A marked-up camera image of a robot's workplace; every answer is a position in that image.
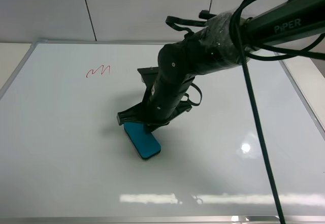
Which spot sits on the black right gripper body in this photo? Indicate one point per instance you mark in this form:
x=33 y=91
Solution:
x=161 y=102

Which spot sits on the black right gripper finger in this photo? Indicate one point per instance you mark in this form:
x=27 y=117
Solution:
x=150 y=128

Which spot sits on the teal whiteboard eraser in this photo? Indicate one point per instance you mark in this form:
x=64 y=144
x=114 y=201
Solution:
x=145 y=143

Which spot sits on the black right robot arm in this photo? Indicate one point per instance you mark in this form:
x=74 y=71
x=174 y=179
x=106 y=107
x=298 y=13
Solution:
x=264 y=30

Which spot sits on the white aluminium-framed whiteboard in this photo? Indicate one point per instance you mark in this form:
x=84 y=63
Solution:
x=65 y=159

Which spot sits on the red marker scribble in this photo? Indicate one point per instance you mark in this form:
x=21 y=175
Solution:
x=101 y=70

